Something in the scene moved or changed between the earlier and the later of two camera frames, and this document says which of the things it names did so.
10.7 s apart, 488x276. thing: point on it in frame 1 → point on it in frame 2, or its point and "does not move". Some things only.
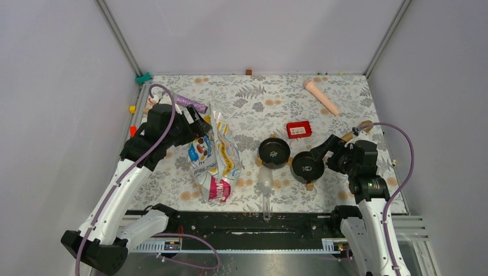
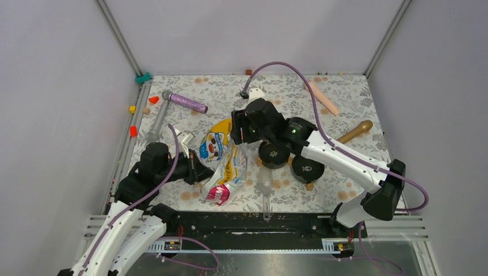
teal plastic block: [141, 79] does not move
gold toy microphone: [350, 135] does not move
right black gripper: [335, 144] → [240, 119]
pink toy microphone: [311, 87] does not move
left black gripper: [198, 127] → [197, 171]
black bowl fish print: [307, 167] does not move
